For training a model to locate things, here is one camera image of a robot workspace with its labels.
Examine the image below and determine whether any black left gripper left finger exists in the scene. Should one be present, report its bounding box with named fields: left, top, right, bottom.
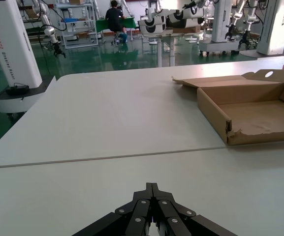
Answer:
left=70, top=183, right=153, bottom=236

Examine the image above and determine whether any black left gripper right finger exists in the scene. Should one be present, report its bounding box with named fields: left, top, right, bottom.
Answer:
left=152, top=183, right=238, bottom=236

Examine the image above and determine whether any white robot arm black gripper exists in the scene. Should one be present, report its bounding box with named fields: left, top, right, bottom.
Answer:
left=32, top=0, right=66, bottom=59

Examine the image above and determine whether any open brown cardboard box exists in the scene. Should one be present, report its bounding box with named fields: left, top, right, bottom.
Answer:
left=171, top=69, right=284, bottom=146

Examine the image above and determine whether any flat brown cardboard box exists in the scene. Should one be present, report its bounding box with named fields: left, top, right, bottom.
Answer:
left=172, top=26, right=202, bottom=34

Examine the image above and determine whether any white work table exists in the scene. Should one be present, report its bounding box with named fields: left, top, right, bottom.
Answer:
left=139, top=30, right=208, bottom=68

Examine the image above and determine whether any small black device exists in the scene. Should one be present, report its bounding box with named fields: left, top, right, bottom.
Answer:
left=5, top=83, right=30, bottom=97

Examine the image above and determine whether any white robot shell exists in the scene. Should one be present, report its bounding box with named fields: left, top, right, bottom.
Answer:
left=166, top=7, right=208, bottom=28
left=138, top=8, right=167, bottom=35

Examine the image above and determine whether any green covered table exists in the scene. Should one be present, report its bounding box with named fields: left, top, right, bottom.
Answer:
left=95, top=16, right=138, bottom=42

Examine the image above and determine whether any metal shelf rack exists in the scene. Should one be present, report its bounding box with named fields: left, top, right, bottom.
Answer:
left=55, top=0, right=100, bottom=49

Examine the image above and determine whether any seated person in black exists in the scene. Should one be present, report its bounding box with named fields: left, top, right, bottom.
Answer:
left=105, top=0, right=128, bottom=44

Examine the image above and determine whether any white lettered robot pedestal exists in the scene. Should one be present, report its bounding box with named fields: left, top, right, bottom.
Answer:
left=0, top=0, right=56, bottom=120

